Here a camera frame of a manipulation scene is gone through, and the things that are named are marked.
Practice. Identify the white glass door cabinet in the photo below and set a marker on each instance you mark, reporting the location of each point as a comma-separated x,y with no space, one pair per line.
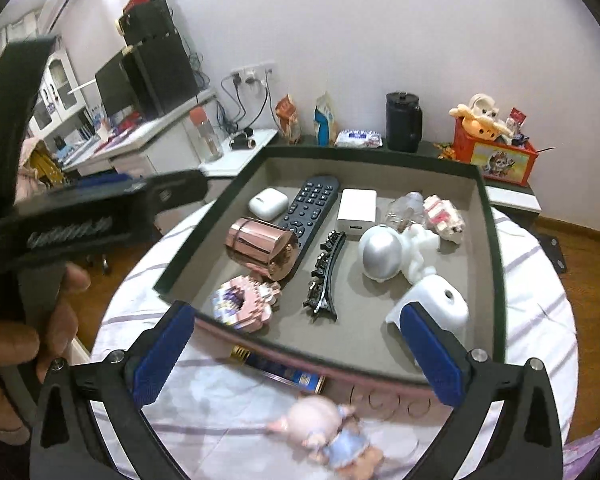
60,85

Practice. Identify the wet wipes pack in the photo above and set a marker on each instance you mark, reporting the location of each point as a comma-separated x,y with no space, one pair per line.
358,138

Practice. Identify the doll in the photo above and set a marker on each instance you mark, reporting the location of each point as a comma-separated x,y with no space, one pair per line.
320,425

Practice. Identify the person's left forearm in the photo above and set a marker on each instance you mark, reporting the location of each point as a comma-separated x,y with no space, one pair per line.
0,455

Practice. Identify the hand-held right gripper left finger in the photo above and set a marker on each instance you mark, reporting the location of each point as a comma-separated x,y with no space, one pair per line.
162,355

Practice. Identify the clear bottle with red cap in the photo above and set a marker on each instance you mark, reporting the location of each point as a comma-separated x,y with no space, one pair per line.
206,135

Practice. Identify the pink box with dark rim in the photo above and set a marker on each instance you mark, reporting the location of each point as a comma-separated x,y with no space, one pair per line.
365,317

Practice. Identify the white earbuds case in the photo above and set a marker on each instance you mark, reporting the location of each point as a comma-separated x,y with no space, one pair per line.
267,204

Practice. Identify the black metal bracket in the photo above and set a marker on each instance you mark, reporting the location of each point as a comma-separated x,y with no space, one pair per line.
554,252

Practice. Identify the printed bed sheet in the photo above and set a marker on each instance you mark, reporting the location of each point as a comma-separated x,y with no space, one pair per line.
587,455

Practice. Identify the white astronaut figure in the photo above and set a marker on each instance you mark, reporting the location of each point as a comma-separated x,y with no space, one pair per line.
380,255

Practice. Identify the cream plush toy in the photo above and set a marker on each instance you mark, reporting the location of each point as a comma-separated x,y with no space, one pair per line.
480,115

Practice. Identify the white and pink block toy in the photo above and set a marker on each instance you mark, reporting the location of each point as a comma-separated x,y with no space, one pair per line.
442,215

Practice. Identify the black remote control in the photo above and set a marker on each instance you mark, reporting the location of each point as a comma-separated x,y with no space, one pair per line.
310,205

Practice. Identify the white desk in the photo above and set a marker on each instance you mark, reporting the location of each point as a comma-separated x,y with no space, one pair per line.
150,152

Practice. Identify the orange snack bag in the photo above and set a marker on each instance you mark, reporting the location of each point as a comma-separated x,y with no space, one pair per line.
288,120

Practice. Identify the clear plastic item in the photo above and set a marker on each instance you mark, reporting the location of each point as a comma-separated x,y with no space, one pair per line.
405,210

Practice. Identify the black computer tower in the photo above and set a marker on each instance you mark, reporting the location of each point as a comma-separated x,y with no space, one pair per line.
162,77

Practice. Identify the pile of books and papers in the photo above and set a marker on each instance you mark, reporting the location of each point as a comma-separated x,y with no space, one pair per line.
105,140

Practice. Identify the white charger block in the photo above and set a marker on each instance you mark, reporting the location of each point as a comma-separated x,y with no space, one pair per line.
357,210

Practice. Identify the black monitor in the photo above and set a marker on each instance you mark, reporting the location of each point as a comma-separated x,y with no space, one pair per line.
115,87

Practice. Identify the person's left hand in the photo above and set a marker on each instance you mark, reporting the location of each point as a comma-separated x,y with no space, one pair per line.
5,345

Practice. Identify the small red packet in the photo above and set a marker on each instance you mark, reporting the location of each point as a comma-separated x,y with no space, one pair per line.
516,122

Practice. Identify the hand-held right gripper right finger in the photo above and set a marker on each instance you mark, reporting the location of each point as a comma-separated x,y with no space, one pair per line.
430,355

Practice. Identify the pink and yellow clothing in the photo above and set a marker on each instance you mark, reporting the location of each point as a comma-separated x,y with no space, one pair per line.
40,165

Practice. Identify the dark topped white cabinet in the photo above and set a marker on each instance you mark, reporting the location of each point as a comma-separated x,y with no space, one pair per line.
512,200

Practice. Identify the black hair clip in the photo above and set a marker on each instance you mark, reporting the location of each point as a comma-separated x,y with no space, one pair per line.
321,285

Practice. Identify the rose gold metal cylinder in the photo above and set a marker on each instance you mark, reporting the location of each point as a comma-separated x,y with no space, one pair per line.
255,245

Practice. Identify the small black webcam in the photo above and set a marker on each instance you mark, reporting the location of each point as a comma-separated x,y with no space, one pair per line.
241,141

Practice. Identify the black kettle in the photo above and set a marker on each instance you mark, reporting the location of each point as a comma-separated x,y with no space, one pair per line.
402,125

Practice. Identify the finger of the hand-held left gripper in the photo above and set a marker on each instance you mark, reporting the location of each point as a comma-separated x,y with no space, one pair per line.
175,190

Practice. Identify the blue and white bag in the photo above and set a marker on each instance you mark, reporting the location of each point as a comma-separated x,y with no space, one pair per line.
326,120

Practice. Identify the black case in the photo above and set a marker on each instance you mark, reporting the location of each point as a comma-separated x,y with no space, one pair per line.
147,22

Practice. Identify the white animal figurine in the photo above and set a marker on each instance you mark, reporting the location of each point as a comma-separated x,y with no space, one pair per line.
437,300

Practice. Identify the white wall outlet strip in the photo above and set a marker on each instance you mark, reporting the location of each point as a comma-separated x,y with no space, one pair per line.
252,74

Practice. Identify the dark blue tube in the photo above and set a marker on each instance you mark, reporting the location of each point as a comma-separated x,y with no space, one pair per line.
285,372

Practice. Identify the red toy crate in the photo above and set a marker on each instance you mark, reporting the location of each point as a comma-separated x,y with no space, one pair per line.
500,162

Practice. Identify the white nightstand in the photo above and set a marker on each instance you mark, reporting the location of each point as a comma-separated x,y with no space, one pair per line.
240,160

